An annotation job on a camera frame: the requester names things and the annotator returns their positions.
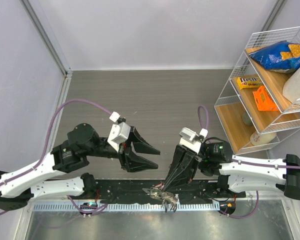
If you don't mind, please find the yellow candy bag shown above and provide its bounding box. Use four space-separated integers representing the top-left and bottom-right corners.
236 77 263 90

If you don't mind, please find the keychain with keys and strap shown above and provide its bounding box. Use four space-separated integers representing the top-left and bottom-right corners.
142 182 178 213

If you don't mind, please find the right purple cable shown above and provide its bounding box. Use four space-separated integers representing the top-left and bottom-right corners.
197 105 300 220

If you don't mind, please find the cream lotion bottle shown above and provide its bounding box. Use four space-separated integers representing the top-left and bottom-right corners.
250 131 277 146

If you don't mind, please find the blue chips bag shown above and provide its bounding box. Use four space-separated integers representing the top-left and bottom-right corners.
248 41 300 73

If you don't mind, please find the white slotted cable duct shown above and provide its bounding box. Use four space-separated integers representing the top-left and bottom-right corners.
32 201 220 212

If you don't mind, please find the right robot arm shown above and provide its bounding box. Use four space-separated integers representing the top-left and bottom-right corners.
162 137 300 201

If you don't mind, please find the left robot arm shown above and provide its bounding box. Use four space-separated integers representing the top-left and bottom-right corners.
0 122 161 212

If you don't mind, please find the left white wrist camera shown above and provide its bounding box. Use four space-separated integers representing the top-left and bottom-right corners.
107 111 131 153

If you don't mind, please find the orange candy bag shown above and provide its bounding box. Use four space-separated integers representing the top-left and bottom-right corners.
252 85 279 112

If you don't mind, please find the white plastic bottle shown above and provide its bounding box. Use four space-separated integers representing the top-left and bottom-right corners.
282 68 300 103

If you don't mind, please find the white wire shelf rack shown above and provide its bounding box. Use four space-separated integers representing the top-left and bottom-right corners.
214 26 300 155

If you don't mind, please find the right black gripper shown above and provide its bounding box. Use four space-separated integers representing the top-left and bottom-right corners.
160 141 208 192

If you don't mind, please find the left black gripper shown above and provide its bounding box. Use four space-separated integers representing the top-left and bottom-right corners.
84 126 161 172

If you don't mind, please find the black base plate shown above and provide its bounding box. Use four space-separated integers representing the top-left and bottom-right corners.
67 177 247 206

